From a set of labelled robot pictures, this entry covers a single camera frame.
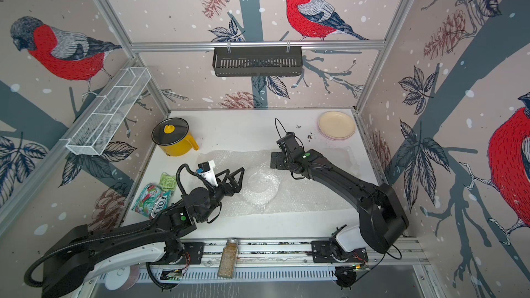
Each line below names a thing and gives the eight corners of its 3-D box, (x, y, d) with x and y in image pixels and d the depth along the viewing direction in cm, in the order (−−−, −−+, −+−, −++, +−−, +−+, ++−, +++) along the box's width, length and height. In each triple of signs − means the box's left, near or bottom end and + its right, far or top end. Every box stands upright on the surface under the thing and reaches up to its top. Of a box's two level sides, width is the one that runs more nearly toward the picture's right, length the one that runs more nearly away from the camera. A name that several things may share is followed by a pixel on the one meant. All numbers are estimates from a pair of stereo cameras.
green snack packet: (134, 212, 86) (128, 208, 82) (153, 186, 94) (147, 181, 90) (161, 221, 84) (155, 218, 80) (177, 194, 91) (173, 190, 87)
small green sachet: (157, 191, 92) (155, 189, 91) (163, 174, 98) (162, 172, 96) (175, 191, 92) (173, 189, 91) (180, 174, 97) (179, 172, 96)
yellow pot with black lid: (158, 157, 102) (145, 142, 92) (168, 132, 112) (158, 117, 102) (196, 157, 102) (187, 142, 92) (203, 132, 112) (196, 117, 102)
